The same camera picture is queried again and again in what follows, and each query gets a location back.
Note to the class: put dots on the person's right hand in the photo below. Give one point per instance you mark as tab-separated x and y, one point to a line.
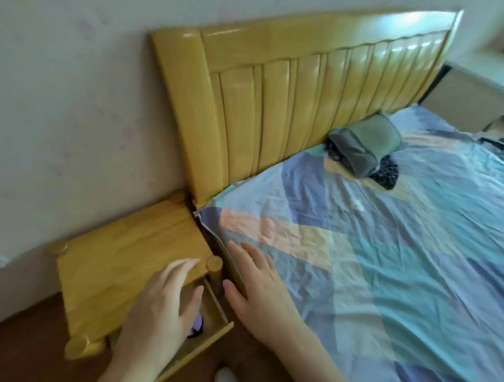
263	303

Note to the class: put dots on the person's left hand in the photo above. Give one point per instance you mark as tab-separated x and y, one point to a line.
157	311

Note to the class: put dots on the person's left thumb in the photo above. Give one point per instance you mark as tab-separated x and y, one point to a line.
194	302

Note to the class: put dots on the person's right thumb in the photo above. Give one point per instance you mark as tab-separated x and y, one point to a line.
233	295

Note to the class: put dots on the person's right middle finger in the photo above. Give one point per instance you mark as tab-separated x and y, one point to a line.
253	257

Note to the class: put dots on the person's left forearm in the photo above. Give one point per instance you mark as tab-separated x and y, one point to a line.
137	364

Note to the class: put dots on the person's right forearm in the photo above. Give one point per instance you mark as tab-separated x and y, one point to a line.
311	360

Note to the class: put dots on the purple round object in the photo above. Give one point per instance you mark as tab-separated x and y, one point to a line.
196	328

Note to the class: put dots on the wooden nightstand drawer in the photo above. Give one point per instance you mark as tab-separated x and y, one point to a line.
214	332

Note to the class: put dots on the white sock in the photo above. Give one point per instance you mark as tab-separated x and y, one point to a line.
225	376

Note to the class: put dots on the yellow wooden nightstand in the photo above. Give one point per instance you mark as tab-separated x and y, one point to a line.
126	255

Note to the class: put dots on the colourful patchwork bed sheet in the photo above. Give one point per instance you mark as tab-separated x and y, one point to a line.
393	255

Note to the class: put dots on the yellow wooden headboard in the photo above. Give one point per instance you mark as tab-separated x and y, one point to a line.
275	102

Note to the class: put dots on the dark patterned cloth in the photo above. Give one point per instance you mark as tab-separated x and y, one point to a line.
388	173

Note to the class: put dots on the grey folded cloth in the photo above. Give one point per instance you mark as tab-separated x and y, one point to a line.
364	143

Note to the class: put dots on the pale wooden cabinet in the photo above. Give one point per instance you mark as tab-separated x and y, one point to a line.
464	98

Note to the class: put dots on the black object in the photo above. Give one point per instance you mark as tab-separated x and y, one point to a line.
492	142

